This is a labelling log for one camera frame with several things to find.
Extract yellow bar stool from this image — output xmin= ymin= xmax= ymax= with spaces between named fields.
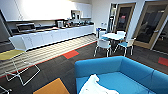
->
xmin=0 ymin=48 xmax=42 ymax=87

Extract silver microwave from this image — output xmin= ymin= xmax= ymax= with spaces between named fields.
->
xmin=15 ymin=22 xmax=37 ymax=34

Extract white t-shirt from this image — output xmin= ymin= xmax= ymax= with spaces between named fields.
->
xmin=78 ymin=73 xmax=120 ymax=94

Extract blue sofa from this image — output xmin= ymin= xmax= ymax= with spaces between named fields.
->
xmin=73 ymin=55 xmax=168 ymax=94

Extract white upper kitchen cabinets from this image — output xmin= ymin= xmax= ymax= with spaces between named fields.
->
xmin=0 ymin=0 xmax=93 ymax=22

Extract white kitchen counter cabinets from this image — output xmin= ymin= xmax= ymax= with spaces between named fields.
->
xmin=8 ymin=23 xmax=96 ymax=52

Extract wooden glass door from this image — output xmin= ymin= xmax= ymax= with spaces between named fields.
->
xmin=133 ymin=0 xmax=168 ymax=52
xmin=112 ymin=2 xmax=137 ymax=35

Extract round white low table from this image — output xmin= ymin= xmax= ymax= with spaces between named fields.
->
xmin=101 ymin=32 xmax=127 ymax=52

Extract white bar stool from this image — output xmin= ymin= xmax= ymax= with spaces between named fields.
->
xmin=0 ymin=84 xmax=12 ymax=94

